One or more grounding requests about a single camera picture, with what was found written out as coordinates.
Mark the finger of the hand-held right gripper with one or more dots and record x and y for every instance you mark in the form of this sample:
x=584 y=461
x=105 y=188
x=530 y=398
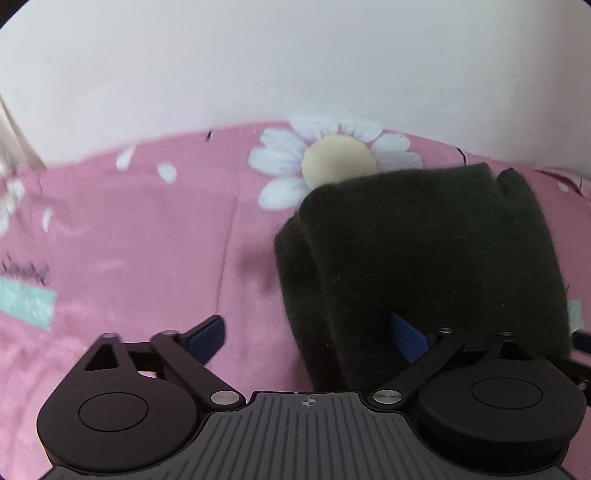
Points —
x=582 y=364

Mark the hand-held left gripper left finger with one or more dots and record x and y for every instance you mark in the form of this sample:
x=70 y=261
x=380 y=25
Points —
x=207 y=337

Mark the cream pleated curtain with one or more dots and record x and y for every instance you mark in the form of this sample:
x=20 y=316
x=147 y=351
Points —
x=14 y=143

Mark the dark green fleece cloth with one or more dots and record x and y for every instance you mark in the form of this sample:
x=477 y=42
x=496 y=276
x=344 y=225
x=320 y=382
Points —
x=415 y=249

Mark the pink floral bedsheet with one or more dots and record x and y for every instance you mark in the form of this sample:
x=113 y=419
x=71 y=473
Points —
x=138 y=230

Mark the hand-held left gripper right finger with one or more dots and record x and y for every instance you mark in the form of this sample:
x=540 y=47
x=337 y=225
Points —
x=407 y=338

